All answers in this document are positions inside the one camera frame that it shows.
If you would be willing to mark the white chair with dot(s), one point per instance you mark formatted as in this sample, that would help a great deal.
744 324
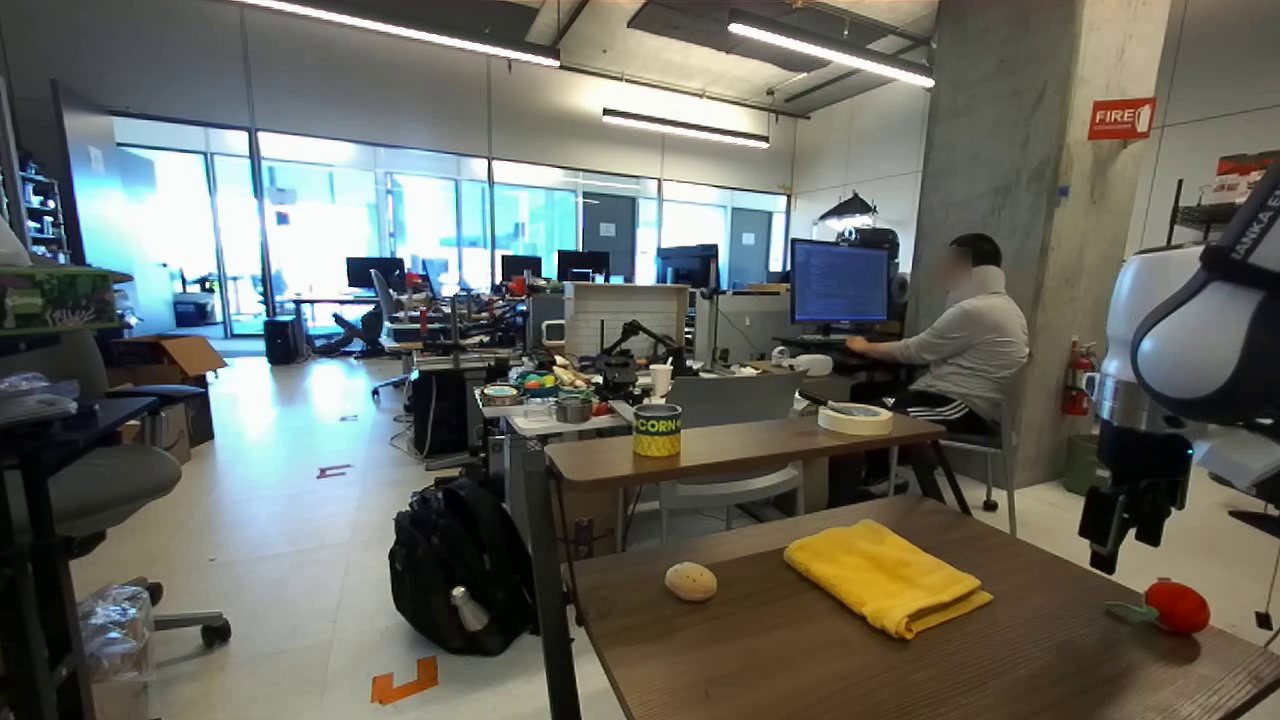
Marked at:
727 488

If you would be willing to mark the clear plastic bottle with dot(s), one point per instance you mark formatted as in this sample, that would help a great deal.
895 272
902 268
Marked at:
118 643

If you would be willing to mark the black computer monitor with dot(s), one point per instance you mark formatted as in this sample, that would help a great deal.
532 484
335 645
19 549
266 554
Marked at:
520 264
684 264
378 272
580 264

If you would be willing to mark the long ceiling light strip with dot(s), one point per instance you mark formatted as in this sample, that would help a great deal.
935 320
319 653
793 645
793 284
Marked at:
403 30
826 54
684 128

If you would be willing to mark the white desk partition panel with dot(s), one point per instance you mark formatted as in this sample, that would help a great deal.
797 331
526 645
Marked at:
607 308

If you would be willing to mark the grey chair with metal legs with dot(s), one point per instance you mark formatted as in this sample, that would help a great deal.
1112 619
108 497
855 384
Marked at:
997 462

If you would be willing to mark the yellow green wipes canister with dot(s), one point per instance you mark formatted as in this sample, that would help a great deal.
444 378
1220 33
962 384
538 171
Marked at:
658 434

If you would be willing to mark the yellow towel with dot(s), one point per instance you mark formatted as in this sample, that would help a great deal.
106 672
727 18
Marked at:
882 579

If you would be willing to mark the grey office chair with armrest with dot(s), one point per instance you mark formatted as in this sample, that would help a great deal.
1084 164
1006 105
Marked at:
114 484

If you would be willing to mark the seated person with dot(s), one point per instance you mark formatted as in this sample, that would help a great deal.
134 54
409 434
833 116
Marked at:
972 347

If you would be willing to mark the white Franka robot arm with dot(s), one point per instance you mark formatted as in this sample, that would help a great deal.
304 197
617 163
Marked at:
1184 343

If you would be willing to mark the open cardboard box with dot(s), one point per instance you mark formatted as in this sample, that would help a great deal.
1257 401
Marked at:
173 356

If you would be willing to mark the red fire extinguisher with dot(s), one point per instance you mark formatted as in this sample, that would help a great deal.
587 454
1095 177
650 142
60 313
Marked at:
1076 382

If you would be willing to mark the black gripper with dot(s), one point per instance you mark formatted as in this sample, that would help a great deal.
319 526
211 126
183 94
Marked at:
1147 464

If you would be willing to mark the brown wooden desk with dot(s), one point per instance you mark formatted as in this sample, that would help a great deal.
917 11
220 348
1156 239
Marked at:
723 445

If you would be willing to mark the computer monitor blue screen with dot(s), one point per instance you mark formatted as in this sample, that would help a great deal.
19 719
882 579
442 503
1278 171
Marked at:
842 284

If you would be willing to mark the small black robot arm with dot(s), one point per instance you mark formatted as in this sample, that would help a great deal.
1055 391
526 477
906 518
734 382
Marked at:
624 347

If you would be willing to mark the beige potato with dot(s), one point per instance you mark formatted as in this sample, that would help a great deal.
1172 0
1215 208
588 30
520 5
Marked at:
689 581

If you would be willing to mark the black lamp shade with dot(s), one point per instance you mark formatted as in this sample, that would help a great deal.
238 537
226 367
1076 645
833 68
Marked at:
845 208

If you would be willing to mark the green box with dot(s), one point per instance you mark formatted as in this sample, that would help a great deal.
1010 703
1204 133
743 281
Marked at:
52 292

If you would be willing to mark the green storage bin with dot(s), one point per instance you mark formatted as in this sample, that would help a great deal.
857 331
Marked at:
1070 464

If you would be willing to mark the white tape roll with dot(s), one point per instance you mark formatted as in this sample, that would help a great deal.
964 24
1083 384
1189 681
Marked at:
855 418

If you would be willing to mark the red toy vegetable green stem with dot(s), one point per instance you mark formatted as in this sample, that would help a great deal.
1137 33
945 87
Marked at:
1177 605

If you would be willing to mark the black slanted metal pole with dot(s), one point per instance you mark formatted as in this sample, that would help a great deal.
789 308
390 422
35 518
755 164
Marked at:
550 574

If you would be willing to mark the red fire sign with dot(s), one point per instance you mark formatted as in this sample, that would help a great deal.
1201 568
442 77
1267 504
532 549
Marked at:
1123 122

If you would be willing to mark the red white carton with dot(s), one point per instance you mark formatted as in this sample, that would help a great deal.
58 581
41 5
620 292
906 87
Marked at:
1243 164

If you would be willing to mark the black trash bin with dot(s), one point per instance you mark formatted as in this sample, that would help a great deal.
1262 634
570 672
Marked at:
283 343

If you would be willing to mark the orange floor tape marker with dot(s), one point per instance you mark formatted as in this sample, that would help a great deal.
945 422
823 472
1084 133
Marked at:
390 690

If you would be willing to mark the black backpack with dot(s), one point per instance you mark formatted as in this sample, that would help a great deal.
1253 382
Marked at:
452 562

